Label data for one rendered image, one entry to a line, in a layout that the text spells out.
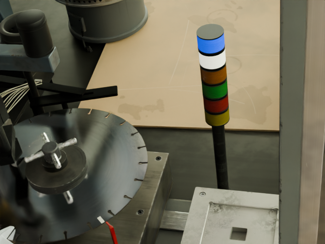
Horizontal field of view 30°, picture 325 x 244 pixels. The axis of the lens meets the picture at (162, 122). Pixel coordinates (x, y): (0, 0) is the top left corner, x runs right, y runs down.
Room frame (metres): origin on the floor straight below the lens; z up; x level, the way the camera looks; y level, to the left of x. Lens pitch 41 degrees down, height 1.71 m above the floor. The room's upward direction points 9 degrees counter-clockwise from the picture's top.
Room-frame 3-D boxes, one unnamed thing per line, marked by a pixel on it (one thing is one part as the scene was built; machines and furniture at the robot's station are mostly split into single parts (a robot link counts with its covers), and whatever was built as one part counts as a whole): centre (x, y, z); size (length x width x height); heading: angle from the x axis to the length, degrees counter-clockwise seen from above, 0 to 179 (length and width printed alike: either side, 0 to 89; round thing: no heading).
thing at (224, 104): (0.83, -0.10, 1.02); 0.05 x 0.04 x 0.03; 160
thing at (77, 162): (0.79, 0.20, 0.96); 0.11 x 0.11 x 0.03
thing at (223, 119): (0.83, -0.10, 0.98); 0.05 x 0.04 x 0.03; 160
